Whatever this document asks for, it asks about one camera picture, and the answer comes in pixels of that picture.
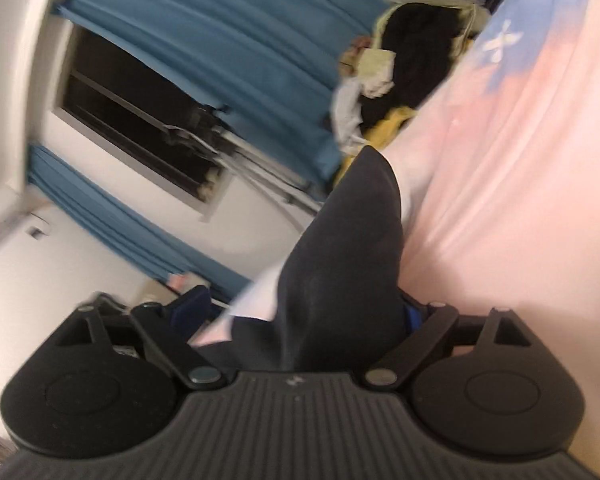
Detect black drawstring pants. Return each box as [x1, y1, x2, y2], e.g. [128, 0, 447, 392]
[193, 148, 408, 372]

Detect pile of clothes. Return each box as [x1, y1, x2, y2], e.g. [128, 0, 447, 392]
[329, 0, 490, 179]

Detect teal curtain left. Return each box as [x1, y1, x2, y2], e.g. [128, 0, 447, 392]
[27, 143, 249, 300]

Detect teal curtain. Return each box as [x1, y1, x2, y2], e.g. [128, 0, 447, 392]
[57, 0, 385, 185]
[27, 143, 249, 300]

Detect pastel bed sheet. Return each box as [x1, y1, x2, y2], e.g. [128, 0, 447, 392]
[189, 0, 600, 476]

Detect dark window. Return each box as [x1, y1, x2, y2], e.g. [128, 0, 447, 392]
[55, 27, 230, 223]

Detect teal curtain right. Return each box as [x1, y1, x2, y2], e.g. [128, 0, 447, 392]
[57, 0, 385, 185]

